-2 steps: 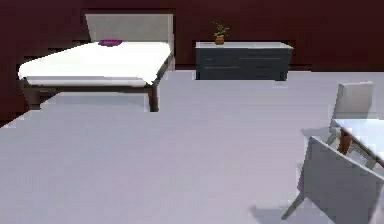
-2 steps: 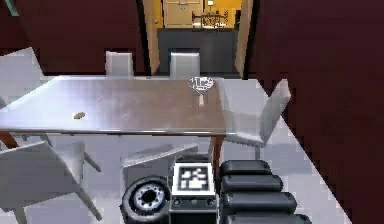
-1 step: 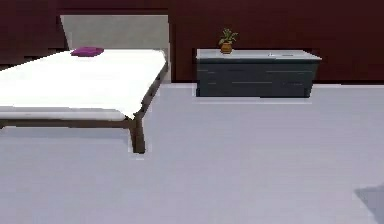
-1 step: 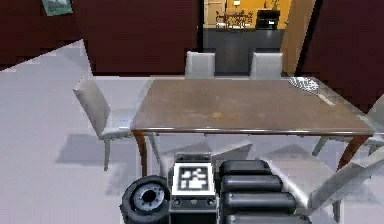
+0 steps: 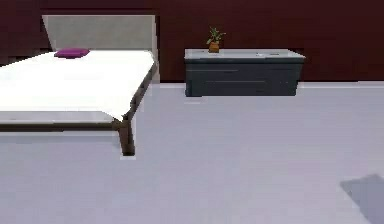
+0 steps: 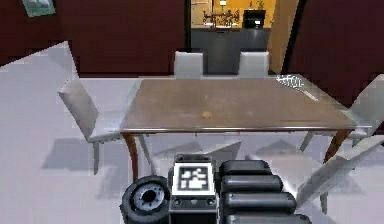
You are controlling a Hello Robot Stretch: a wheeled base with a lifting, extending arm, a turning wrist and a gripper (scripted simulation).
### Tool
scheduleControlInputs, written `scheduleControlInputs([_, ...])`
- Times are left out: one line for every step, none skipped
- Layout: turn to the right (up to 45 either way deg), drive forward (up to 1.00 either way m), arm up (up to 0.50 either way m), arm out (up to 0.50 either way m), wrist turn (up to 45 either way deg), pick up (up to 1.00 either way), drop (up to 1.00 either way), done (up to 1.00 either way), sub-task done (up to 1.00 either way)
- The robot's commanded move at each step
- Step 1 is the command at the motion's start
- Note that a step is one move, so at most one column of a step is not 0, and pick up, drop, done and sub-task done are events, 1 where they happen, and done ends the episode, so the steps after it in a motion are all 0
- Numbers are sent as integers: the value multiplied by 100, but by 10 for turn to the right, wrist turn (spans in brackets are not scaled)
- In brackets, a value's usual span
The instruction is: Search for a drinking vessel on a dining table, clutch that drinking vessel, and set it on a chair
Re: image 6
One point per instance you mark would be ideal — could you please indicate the green framed wall picture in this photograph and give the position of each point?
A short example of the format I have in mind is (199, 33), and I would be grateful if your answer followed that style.
(38, 6)

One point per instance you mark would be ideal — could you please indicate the black coffee machine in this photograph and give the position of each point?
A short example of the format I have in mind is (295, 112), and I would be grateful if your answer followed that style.
(254, 18)

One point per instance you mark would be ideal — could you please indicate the white dining chair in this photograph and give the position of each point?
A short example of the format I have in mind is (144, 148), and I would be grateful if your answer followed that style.
(90, 116)
(333, 173)
(253, 65)
(188, 65)
(366, 106)

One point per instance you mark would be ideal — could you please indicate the grey kitchen counter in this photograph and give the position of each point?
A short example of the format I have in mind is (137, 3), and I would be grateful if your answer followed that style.
(230, 46)

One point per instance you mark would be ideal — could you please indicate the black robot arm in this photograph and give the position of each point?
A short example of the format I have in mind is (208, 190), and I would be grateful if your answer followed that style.
(240, 193)

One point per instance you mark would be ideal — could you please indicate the brown dining table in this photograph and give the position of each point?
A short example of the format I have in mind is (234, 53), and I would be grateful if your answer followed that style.
(226, 103)

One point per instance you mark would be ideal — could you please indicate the silver knife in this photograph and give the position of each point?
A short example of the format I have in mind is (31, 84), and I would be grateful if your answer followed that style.
(309, 94)

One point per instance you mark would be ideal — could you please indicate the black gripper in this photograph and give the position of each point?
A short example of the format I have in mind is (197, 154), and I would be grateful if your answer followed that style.
(146, 200)

